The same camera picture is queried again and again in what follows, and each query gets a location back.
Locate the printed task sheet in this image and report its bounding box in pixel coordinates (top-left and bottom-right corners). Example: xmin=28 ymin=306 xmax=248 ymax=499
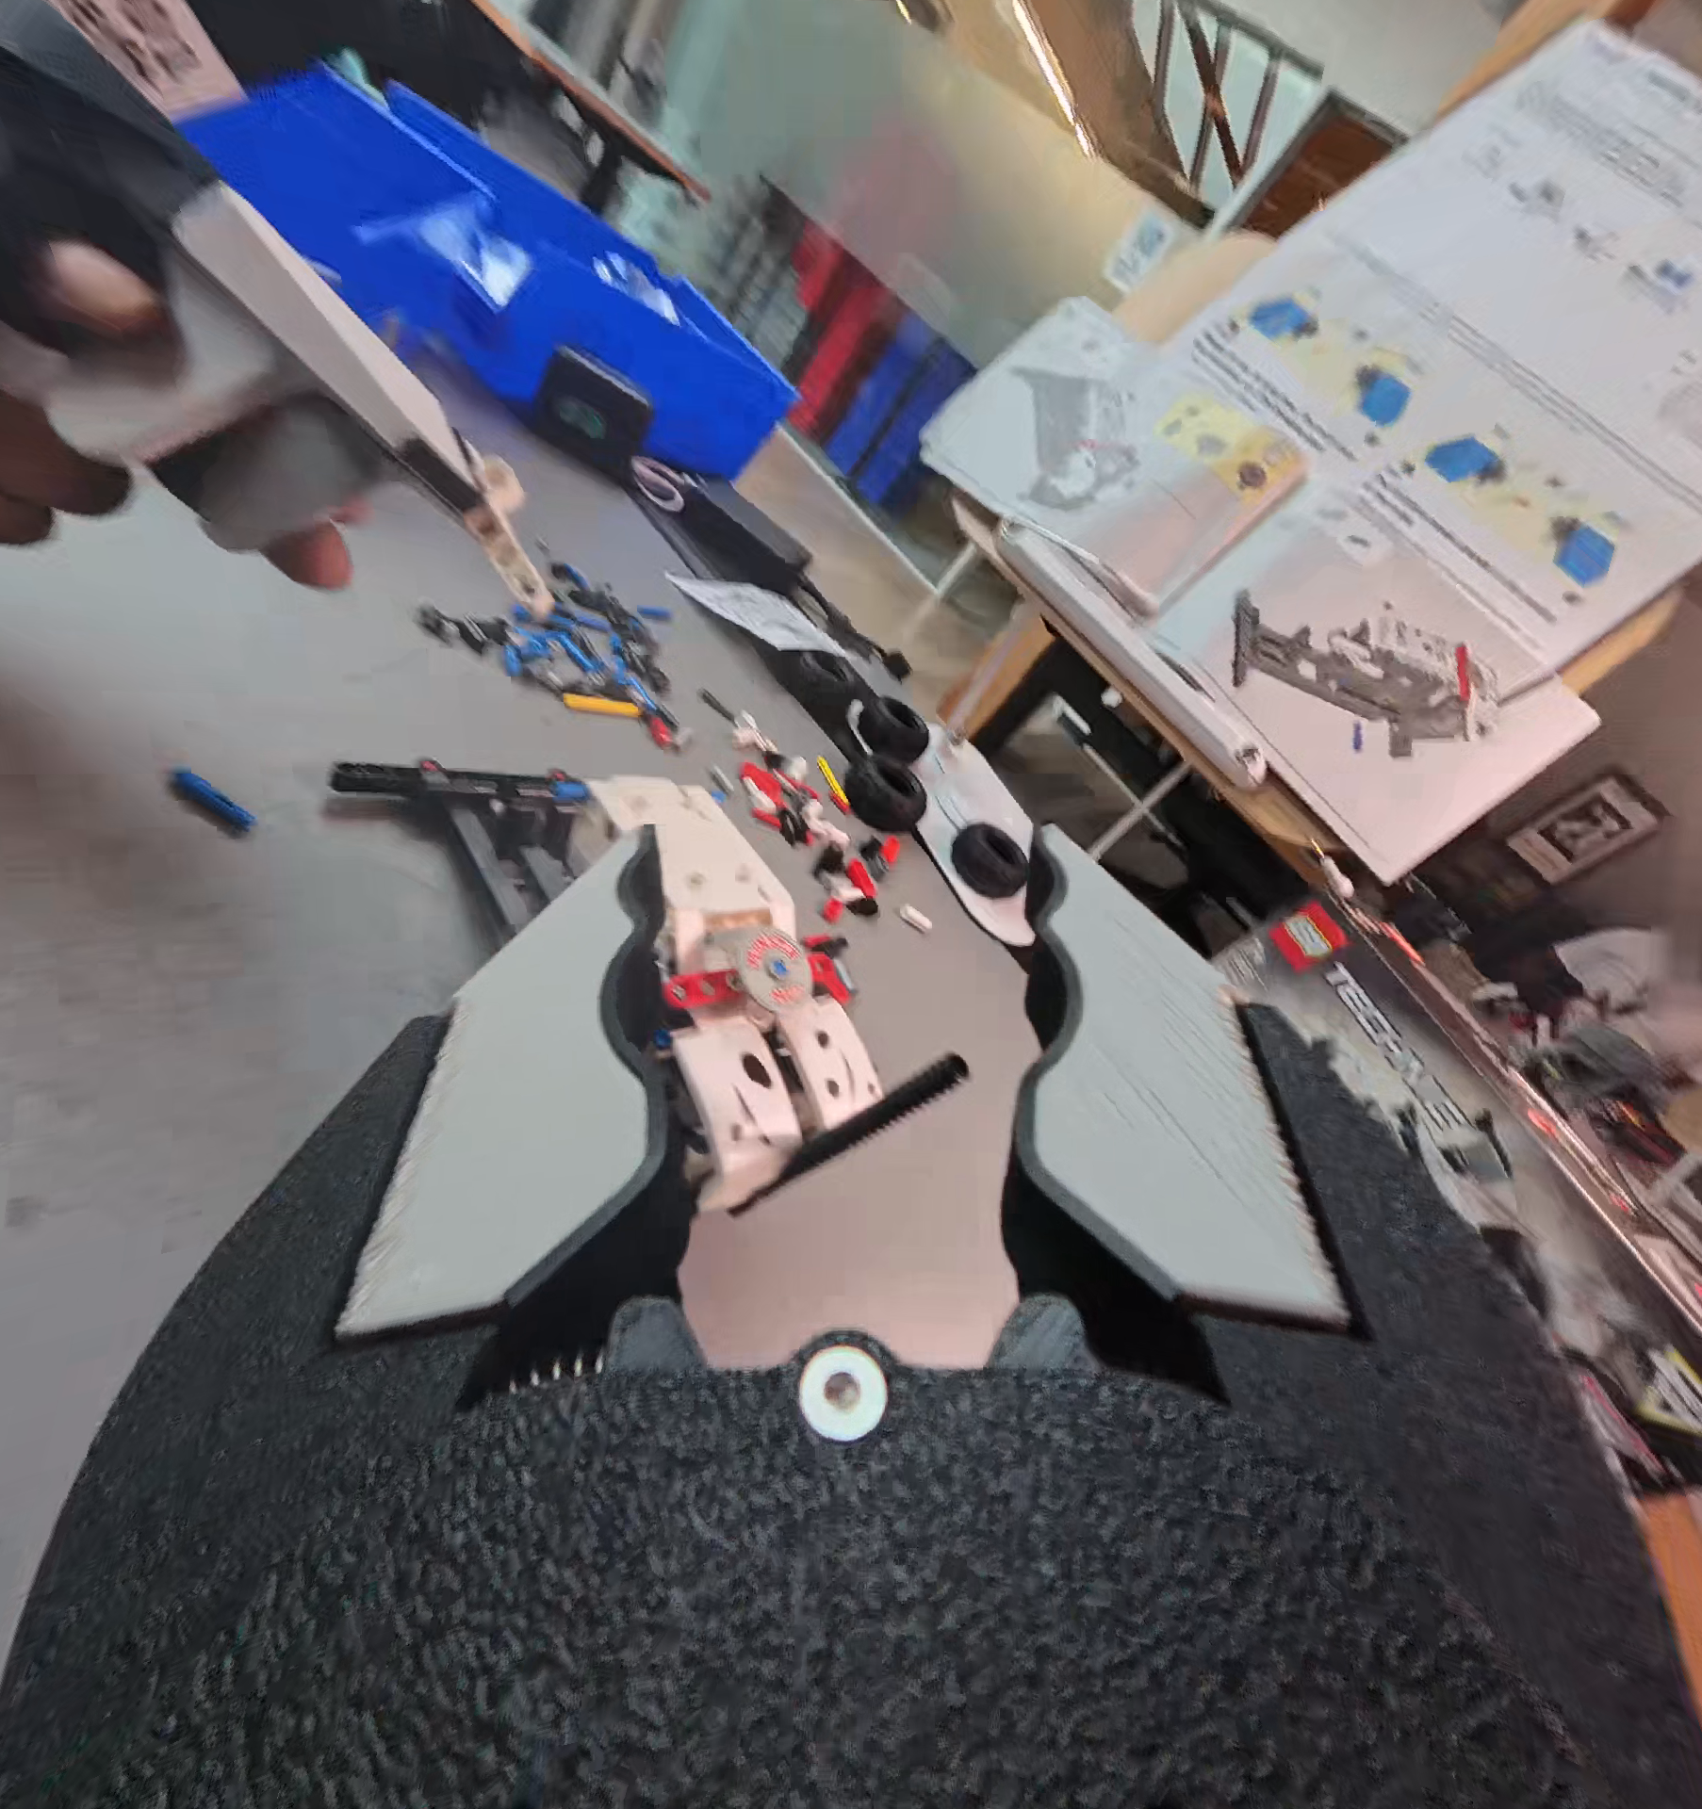
xmin=1148 ymin=22 xmax=1702 ymax=669

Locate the white sticker sheet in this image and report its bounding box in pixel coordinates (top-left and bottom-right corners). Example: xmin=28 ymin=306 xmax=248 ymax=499
xmin=666 ymin=573 xmax=854 ymax=657

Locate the printed toy truck box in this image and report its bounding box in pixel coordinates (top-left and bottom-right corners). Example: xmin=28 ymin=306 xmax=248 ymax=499
xmin=1213 ymin=898 xmax=1702 ymax=1490

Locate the black adapter box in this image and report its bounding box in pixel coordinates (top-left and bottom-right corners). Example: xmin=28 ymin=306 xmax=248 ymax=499
xmin=681 ymin=479 xmax=813 ymax=569

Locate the white black toy truck chassis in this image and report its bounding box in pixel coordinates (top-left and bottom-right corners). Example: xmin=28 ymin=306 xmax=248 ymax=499
xmin=332 ymin=759 xmax=972 ymax=1220

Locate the grey desk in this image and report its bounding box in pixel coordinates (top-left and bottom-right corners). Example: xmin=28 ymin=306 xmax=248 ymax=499
xmin=0 ymin=171 xmax=1362 ymax=1809

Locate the white toy connector piece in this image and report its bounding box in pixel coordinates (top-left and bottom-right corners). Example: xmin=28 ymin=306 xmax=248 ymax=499
xmin=460 ymin=453 xmax=560 ymax=618

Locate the pile of red white parts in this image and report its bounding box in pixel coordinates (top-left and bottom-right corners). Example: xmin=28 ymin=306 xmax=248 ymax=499
xmin=703 ymin=691 xmax=940 ymax=936

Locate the wooden background table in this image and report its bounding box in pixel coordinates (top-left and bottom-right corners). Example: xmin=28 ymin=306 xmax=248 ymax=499
xmin=477 ymin=0 xmax=713 ymax=208

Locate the pile of blue black pins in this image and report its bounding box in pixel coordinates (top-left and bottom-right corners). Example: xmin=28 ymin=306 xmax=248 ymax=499
xmin=417 ymin=563 xmax=685 ymax=753

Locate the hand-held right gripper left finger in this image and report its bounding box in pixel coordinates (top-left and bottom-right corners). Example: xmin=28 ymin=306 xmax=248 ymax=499
xmin=336 ymin=828 xmax=693 ymax=1343

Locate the open instruction booklet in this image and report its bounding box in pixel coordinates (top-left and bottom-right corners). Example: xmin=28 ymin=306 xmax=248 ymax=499
xmin=922 ymin=297 xmax=1605 ymax=889

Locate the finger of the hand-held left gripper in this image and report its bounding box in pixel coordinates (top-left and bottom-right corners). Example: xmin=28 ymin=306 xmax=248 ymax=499
xmin=173 ymin=185 xmax=495 ymax=520

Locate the marker tag board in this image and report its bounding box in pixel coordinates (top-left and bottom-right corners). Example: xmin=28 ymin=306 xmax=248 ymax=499
xmin=1509 ymin=771 xmax=1672 ymax=887

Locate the black power bank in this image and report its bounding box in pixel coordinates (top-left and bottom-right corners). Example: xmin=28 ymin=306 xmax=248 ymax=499
xmin=534 ymin=346 xmax=658 ymax=477

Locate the shelf of coloured bins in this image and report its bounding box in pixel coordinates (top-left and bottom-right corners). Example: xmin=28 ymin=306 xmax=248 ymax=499
xmin=781 ymin=226 xmax=981 ymax=512

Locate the white book stand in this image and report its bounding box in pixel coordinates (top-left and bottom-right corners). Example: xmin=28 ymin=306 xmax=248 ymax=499
xmin=852 ymin=516 xmax=1273 ymax=951

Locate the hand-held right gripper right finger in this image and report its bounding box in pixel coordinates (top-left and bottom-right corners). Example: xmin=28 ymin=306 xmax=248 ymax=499
xmin=1005 ymin=824 xmax=1352 ymax=1331

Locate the framed marker tag sign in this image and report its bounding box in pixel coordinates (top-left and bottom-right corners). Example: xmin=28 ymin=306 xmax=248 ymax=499
xmin=52 ymin=0 xmax=248 ymax=124

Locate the person's left hand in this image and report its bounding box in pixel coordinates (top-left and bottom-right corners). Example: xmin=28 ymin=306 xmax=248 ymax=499
xmin=0 ymin=238 xmax=362 ymax=593

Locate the black cable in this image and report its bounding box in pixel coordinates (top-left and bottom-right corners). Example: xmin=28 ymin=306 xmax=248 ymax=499
xmin=795 ymin=581 xmax=919 ymax=683

